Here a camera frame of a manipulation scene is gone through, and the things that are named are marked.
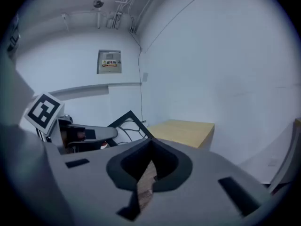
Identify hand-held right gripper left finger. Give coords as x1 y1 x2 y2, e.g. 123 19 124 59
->
44 137 152 226

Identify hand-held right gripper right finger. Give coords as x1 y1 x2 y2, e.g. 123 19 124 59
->
140 137 273 226

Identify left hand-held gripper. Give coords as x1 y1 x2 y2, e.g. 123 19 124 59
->
24 93 118 154

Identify person's left hand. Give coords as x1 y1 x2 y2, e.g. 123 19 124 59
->
60 127 87 148

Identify grey electrical panel box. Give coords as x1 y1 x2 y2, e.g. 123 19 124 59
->
96 49 122 74

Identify person's grey shirt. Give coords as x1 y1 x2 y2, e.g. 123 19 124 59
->
0 50 36 129

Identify white conduit run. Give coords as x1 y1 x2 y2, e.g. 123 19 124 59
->
62 10 123 31

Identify white ceiling pipes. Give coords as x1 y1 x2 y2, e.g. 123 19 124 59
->
114 0 142 34

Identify thin dark wall cable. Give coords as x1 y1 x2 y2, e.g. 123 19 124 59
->
128 32 148 124

